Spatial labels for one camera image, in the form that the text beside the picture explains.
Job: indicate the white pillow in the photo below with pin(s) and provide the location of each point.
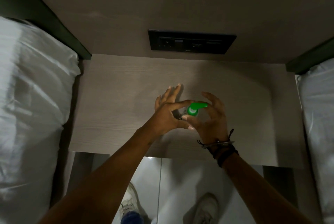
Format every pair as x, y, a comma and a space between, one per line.
31, 106

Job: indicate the person's left little finger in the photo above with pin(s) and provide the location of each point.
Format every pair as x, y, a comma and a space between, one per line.
157, 102

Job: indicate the black wall socket panel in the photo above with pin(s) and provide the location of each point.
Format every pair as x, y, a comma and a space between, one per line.
191, 42

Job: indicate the person's left hand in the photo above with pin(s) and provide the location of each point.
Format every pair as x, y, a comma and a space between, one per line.
161, 119

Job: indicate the silver metal bangle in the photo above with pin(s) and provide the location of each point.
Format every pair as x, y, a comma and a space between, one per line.
221, 143

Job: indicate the person's white shoe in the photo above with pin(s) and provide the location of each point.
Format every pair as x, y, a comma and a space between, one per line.
204, 209
129, 200

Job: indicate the green pump dispenser bottle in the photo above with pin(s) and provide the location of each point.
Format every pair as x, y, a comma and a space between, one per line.
195, 108

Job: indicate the person's left forearm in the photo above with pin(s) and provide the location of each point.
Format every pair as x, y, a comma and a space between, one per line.
104, 177

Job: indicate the person's right forearm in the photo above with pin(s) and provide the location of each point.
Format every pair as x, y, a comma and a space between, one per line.
255, 192

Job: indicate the person's left thumb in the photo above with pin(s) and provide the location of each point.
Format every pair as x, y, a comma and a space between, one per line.
184, 125

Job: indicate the person's left middle finger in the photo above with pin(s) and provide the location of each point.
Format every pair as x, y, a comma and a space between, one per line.
176, 92

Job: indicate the white bed linen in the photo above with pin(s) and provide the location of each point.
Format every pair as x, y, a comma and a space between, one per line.
319, 127

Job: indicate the dark headboard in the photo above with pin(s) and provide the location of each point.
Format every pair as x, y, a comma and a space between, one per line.
31, 7
310, 61

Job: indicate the person's right thumb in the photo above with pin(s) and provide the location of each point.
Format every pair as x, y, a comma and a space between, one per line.
193, 121

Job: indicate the person's white left shoe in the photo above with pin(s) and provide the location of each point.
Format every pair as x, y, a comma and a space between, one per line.
129, 200

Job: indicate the person's white right shoe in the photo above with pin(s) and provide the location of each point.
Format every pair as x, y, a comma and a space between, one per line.
204, 209

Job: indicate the person's right hand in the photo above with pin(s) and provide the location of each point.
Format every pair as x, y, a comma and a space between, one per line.
214, 127

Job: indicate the blue trouser leg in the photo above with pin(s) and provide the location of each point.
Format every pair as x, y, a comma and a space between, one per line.
131, 218

